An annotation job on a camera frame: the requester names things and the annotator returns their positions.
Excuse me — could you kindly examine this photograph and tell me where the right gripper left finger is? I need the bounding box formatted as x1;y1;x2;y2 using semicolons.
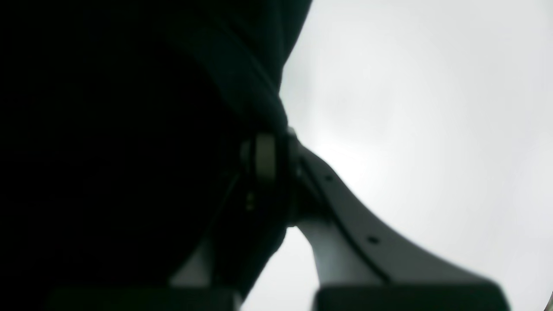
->
169;134;277;288

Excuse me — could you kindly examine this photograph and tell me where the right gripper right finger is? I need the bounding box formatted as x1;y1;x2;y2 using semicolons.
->
287;128;508;311

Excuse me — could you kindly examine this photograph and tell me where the black printed T-shirt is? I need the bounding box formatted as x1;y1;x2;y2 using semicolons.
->
1;0;311;311

